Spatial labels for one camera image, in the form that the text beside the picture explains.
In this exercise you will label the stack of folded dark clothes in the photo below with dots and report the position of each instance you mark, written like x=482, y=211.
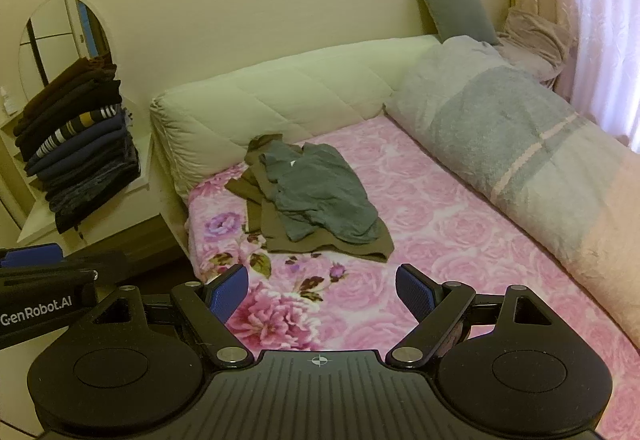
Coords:
x=80, y=145

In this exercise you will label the cream padded headboard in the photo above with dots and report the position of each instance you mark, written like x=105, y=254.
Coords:
x=280, y=95

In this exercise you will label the pink floral blanket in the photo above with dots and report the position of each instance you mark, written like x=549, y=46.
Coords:
x=450, y=230

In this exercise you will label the grey and cream rolled duvet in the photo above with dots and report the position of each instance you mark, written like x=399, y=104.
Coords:
x=500, y=130

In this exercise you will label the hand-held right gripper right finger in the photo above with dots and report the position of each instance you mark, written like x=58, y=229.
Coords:
x=412, y=292

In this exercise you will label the white bedside table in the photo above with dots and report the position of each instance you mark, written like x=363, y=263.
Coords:
x=142, y=165

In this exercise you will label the grey pillow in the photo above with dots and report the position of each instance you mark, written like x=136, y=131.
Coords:
x=455, y=5

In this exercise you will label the mauve pillow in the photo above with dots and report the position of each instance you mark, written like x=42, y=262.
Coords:
x=535, y=40

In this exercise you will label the oval wall mirror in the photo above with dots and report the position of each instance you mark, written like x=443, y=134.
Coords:
x=50, y=40

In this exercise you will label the olive brown garment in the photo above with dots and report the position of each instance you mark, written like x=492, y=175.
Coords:
x=320, y=248

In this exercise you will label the pink window curtain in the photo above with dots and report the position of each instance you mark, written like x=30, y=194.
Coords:
x=600, y=20

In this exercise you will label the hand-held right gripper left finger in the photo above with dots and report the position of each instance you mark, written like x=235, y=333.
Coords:
x=232, y=292

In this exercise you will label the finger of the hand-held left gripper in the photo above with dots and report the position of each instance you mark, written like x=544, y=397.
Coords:
x=30, y=254

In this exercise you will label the grey printed t-shirt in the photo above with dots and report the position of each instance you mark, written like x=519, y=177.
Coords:
x=315, y=190

